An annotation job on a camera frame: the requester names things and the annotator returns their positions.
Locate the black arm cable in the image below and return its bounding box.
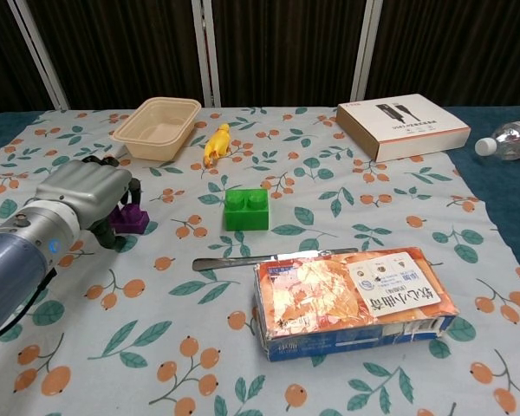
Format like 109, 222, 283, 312
0, 267, 58, 347

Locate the orange cookie box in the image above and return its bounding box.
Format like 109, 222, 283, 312
252, 246, 460, 363

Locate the yellow rubber chicken toy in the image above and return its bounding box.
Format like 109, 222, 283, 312
202, 122, 234, 170

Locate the white frame post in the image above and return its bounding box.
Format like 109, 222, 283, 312
191, 0, 223, 107
7, 0, 69, 110
349, 0, 383, 106

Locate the green building block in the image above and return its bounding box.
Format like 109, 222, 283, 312
223, 187, 271, 232

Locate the metal butter knife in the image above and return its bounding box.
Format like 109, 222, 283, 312
192, 246, 360, 273

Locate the white cable product box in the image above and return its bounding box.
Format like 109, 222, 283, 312
335, 93, 472, 164

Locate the clear plastic water bottle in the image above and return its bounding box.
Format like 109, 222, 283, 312
474, 117, 520, 162

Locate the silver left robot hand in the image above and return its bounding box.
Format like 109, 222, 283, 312
34, 155, 145, 252

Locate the floral fruit print tablecloth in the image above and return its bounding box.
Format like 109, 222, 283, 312
0, 105, 520, 416

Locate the beige plastic food container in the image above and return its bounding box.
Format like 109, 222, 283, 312
111, 96, 203, 163

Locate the purple building block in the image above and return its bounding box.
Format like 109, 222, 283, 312
110, 203, 152, 236

